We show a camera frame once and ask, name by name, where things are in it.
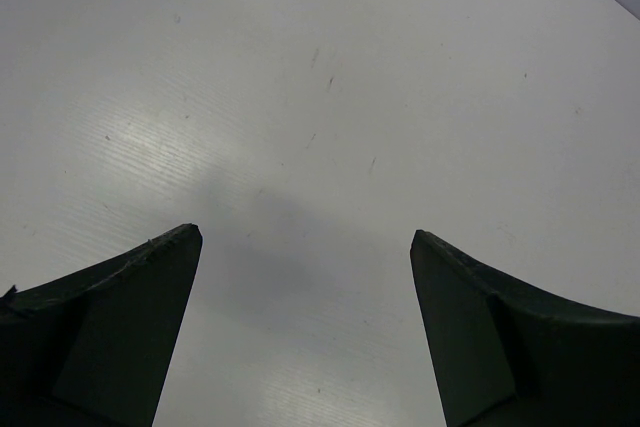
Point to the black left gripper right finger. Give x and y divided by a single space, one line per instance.
506 353

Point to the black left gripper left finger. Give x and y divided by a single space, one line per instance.
93 348

